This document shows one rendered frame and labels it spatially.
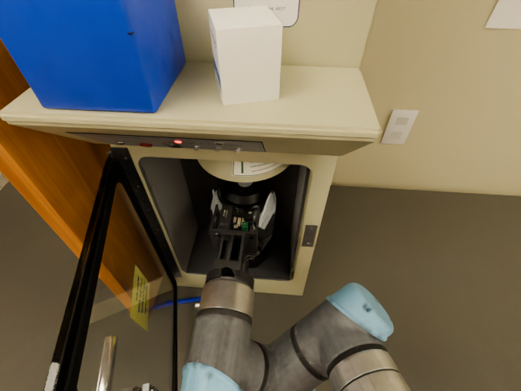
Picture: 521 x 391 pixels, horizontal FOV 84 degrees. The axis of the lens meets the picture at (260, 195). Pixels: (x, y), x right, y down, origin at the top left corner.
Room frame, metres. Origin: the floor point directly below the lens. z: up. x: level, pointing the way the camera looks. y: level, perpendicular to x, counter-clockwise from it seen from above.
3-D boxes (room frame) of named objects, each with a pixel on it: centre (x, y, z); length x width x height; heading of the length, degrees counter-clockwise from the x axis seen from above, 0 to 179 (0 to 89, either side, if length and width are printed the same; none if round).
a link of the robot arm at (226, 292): (0.17, 0.05, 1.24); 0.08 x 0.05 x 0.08; 85
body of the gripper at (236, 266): (0.25, 0.04, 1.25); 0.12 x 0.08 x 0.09; 175
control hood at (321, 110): (0.26, 0.06, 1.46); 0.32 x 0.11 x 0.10; 85
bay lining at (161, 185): (0.44, 0.04, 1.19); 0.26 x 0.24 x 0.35; 85
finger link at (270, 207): (0.34, -0.01, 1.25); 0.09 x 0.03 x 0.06; 150
